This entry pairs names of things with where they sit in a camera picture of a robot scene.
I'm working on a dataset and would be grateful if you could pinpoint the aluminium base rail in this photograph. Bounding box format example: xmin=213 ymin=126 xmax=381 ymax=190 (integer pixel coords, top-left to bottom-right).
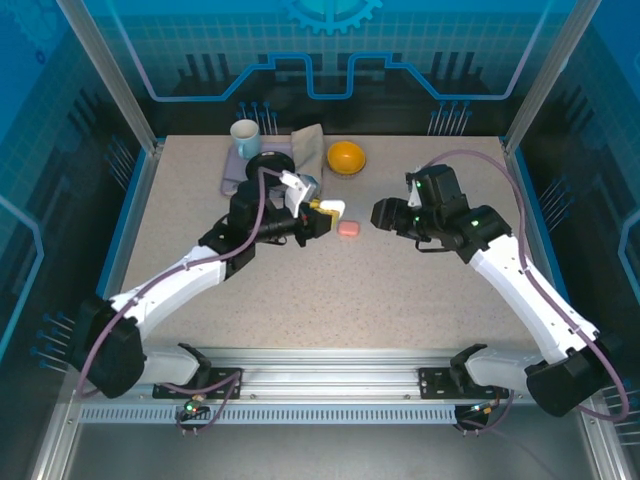
xmin=142 ymin=347 xmax=599 ymax=406

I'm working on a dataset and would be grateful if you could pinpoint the black plate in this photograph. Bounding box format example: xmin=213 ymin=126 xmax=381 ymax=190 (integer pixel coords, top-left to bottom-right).
xmin=244 ymin=152 xmax=296 ymax=183

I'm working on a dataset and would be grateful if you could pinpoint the orange bowl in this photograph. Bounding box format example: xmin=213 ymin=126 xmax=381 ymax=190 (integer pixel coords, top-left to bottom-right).
xmin=326 ymin=140 xmax=368 ymax=180

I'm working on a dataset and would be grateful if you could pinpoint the aluminium frame post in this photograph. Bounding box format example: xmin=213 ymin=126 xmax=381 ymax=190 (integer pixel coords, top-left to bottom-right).
xmin=502 ymin=0 xmax=599 ymax=154
xmin=53 ymin=0 xmax=165 ymax=154

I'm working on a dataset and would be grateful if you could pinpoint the lilac serving tray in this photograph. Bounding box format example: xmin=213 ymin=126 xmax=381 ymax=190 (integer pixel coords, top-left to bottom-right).
xmin=219 ymin=142 xmax=296 ymax=197

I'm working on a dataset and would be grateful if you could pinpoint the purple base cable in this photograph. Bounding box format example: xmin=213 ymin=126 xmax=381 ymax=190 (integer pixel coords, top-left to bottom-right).
xmin=162 ymin=372 xmax=242 ymax=437
xmin=452 ymin=389 xmax=515 ymax=437

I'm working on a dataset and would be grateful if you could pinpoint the beige folded cloth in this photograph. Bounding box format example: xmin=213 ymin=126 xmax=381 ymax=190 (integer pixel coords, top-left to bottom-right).
xmin=290 ymin=123 xmax=326 ymax=182

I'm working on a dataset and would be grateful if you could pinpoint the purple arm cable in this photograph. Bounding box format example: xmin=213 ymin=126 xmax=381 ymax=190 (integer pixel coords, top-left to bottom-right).
xmin=428 ymin=149 xmax=631 ymax=424
xmin=76 ymin=167 xmax=287 ymax=400

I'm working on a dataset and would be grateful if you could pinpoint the slotted grey cable duct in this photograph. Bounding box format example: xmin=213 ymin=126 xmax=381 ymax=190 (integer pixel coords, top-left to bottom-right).
xmin=79 ymin=403 xmax=460 ymax=426

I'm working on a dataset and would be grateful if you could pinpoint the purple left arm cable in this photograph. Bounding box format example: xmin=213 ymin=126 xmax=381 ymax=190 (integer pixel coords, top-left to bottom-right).
xmin=76 ymin=167 xmax=287 ymax=400

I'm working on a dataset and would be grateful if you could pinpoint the light blue mug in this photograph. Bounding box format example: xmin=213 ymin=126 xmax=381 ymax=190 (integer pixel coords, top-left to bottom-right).
xmin=229 ymin=118 xmax=263 ymax=160

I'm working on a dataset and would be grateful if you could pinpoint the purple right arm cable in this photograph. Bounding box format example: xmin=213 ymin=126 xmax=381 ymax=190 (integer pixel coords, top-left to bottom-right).
xmin=428 ymin=149 xmax=631 ymax=424

